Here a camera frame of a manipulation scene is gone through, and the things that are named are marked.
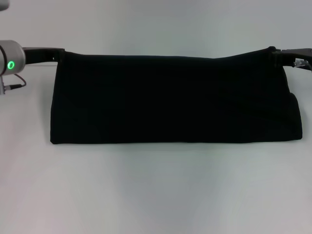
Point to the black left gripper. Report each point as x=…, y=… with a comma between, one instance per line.
x=39, y=56

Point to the black shirt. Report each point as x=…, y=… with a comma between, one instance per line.
x=170, y=97

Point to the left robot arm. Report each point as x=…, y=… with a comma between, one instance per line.
x=11, y=57

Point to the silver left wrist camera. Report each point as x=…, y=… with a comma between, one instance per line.
x=3, y=5

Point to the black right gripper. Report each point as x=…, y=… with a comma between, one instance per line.
x=297, y=54

